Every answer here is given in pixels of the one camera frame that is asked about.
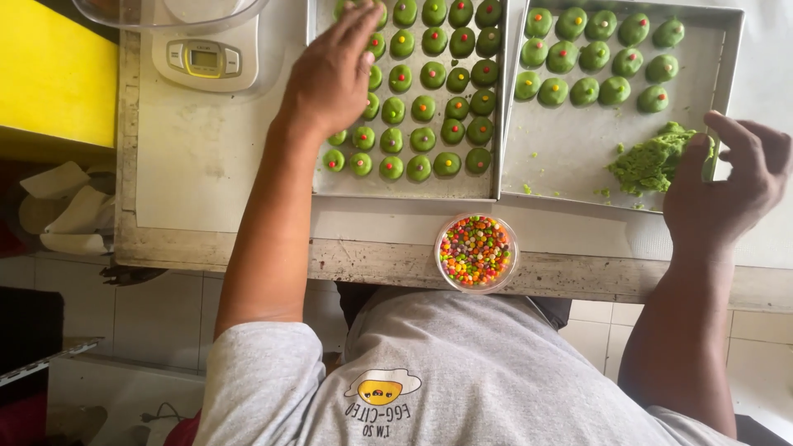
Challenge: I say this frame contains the person's right hand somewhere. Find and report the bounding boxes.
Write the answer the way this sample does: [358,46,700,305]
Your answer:
[662,110,793,250]

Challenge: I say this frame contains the person's left hand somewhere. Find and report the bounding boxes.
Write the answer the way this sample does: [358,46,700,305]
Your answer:
[277,0,386,142]

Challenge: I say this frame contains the lump of green dough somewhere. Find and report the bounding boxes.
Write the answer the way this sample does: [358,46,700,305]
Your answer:
[606,121,715,197]

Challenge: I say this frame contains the dense batch of green cookies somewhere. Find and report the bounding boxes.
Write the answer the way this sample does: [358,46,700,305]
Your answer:
[321,0,504,184]

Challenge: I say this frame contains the white digital kitchen scale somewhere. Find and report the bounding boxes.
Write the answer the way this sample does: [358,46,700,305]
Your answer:
[150,0,260,94]

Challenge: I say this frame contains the white baking mat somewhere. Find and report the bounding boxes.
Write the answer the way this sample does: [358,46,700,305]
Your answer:
[134,0,793,271]

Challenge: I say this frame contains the half-filled metal baking tray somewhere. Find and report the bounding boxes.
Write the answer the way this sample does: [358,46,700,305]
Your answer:
[499,0,746,215]

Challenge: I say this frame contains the full metal baking tray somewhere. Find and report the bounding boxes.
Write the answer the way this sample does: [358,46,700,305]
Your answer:
[306,0,513,203]

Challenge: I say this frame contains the three rows of green cookies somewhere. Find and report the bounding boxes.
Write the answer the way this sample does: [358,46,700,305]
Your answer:
[513,5,687,115]

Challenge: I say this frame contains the clear plastic bowl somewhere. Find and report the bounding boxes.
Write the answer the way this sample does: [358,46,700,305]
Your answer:
[71,0,274,36]

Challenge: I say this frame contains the clear round plastic tub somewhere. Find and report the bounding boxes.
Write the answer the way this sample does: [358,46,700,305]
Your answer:
[433,212,520,295]

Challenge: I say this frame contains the heap of colourful candy beads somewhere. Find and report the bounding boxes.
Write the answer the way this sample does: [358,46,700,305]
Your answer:
[439,216,514,287]

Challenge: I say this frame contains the yellow box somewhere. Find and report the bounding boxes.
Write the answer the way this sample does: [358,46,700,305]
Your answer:
[0,0,120,163]

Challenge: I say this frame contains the heap of crumpled paper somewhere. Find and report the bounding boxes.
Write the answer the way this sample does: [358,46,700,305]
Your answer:
[17,160,118,256]

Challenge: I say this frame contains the grey printed t-shirt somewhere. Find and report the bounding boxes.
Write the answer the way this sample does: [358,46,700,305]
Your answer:
[192,287,747,446]

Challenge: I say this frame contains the black cabinet with metal ledge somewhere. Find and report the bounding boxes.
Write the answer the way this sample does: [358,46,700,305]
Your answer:
[0,287,105,390]

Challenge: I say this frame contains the black cable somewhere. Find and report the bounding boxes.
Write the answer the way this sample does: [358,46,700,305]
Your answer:
[139,401,188,426]

